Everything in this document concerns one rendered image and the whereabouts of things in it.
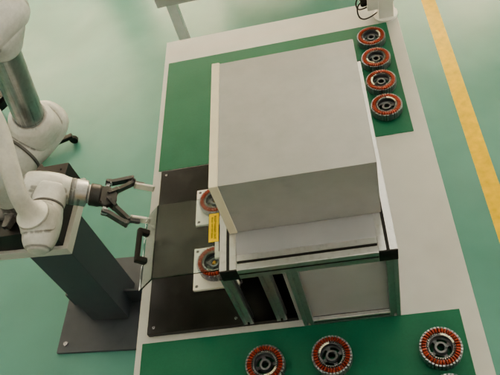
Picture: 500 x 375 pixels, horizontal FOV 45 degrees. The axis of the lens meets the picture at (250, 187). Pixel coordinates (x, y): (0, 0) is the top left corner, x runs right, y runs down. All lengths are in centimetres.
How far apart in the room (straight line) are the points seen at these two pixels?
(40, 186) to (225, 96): 72
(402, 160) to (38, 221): 119
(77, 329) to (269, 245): 161
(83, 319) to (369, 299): 162
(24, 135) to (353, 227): 117
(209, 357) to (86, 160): 200
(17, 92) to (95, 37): 251
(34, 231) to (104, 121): 192
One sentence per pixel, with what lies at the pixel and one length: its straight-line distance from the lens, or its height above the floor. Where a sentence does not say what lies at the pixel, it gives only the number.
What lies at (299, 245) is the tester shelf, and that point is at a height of 111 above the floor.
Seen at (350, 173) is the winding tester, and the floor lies 129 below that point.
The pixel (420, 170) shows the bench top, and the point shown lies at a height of 75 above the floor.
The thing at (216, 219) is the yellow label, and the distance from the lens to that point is 166.
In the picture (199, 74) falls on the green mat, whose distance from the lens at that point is 258.
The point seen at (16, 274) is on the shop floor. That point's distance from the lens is 332.
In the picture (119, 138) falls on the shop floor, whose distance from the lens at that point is 360.
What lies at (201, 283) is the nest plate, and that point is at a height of 78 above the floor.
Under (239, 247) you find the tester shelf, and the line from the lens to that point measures 153.
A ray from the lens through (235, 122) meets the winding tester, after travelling 151.
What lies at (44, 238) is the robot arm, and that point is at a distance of 190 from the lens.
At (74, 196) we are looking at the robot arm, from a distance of 201.
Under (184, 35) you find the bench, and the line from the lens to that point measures 327.
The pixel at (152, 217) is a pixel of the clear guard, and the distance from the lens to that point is 176.
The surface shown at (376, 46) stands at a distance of 247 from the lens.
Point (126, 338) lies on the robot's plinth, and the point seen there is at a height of 2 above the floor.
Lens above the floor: 238
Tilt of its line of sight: 51 degrees down
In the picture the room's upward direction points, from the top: 20 degrees counter-clockwise
